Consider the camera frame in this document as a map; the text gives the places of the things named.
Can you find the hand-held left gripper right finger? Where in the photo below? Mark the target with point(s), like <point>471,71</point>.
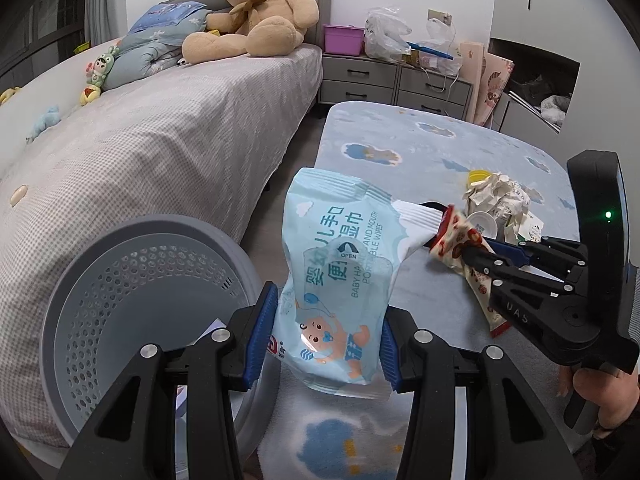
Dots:
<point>389,355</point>

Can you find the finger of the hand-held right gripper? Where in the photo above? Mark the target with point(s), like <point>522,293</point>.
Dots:
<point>510,252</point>
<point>505,265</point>

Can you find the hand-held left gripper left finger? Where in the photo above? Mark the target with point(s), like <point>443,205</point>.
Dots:
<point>257,330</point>

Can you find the white round plastic lid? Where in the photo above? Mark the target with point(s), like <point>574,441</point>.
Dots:
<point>482,222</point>

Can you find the red patterned snack wrapper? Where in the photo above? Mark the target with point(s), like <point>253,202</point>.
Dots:
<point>450,240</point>

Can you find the yellow plastic piece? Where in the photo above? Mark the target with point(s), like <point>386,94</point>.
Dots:
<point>478,176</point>

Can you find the light blue wet wipes packet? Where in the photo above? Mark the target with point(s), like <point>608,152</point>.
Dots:
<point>330,260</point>

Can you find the grey perforated waste basket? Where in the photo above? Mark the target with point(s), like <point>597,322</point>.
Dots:
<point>140,285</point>

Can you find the person's right hand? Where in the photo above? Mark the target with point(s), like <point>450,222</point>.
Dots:
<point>610,395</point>

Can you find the crumpled white paper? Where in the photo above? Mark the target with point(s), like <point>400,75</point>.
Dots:
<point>495,195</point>

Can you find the white bag in niche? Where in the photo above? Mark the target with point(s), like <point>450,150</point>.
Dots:
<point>555,107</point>

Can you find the pink patterned folded mat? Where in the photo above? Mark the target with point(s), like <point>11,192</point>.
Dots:
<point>495,85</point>

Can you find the pink board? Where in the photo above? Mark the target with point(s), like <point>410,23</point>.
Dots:
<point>471,75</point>

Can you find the grey drawer cabinet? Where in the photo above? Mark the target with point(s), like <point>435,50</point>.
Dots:
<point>432,92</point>
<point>357,80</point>

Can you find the white wardrobe with niche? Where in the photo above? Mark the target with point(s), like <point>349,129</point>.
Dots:
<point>540,10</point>

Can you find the bed with grey checked sheet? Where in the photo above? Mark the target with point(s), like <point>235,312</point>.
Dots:
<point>150,150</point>

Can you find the clear plastic bag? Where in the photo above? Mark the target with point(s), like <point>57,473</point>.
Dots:
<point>437,52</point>

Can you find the blue stick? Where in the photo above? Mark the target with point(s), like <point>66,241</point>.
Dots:
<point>430,50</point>

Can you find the pink storage box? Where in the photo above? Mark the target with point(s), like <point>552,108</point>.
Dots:
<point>342,40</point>

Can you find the grey-blue floral quilt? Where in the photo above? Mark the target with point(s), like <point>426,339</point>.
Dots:
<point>145,55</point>

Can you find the small blue plush toy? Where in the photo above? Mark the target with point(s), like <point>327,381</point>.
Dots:
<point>45,120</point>

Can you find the small green plush doll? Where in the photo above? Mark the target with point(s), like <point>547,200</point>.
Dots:
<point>102,67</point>

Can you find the large tan teddy bear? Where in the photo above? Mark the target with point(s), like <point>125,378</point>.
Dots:
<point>265,15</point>

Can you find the blue printed pillow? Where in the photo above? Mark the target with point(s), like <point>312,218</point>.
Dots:
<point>165,15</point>

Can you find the small yellow toy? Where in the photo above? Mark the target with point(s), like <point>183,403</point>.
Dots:
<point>9,95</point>

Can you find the wall socket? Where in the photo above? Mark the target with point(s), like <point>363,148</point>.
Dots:
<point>439,15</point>

